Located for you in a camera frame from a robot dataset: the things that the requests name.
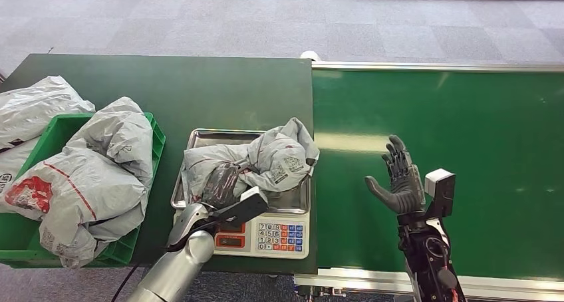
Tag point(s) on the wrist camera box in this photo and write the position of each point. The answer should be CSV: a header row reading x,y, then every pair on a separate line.
x,y
440,187
240,209

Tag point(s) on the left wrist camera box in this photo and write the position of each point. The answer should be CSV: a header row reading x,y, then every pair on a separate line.
x,y
240,209

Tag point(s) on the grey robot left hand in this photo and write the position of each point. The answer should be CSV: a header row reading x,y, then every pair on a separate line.
x,y
220,185

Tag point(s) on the white scale with steel tray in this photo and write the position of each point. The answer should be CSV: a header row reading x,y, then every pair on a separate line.
x,y
277,238

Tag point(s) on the white roller end cap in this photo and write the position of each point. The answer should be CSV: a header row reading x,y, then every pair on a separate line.
x,y
310,55

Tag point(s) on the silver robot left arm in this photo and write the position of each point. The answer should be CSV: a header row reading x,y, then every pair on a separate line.
x,y
180,260

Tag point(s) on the crumpled plain grey mailer bag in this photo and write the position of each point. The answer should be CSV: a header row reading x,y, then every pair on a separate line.
x,y
119,132

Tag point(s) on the large grey mailer, red stripe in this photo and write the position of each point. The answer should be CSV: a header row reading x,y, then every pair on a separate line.
x,y
83,190

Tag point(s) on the green conveyor belt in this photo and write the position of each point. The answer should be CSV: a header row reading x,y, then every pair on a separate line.
x,y
484,128

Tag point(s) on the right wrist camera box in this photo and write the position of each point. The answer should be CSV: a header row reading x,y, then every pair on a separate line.
x,y
440,187

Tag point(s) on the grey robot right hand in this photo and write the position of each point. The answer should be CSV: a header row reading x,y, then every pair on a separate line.
x,y
403,194

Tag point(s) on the pale grey mailer bag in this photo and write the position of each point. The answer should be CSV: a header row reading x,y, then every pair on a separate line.
x,y
35,106

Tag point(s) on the green plastic crate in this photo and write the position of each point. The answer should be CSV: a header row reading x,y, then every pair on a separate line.
x,y
53,132

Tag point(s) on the silver conveyor side rail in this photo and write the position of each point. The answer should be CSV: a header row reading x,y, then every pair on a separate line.
x,y
352,280

